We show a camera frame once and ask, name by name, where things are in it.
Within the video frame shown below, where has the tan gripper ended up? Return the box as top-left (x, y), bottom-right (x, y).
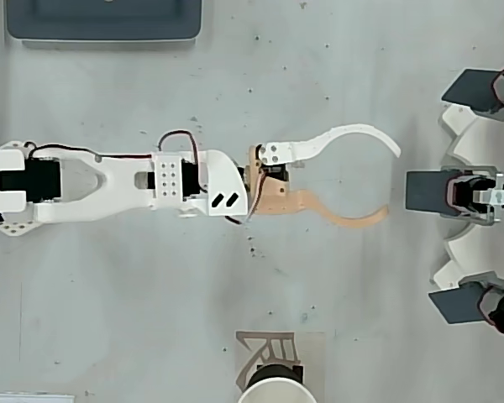
top-left (244, 123), bottom-right (402, 230)

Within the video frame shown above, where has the grey plastic tray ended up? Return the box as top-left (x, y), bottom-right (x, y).
top-left (4, 0), bottom-right (203, 43)

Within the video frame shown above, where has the red black wrist cable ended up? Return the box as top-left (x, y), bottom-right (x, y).
top-left (157, 130), bottom-right (203, 186)

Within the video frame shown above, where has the red black forearm cable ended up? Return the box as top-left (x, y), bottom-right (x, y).
top-left (24, 142), bottom-right (153, 161)

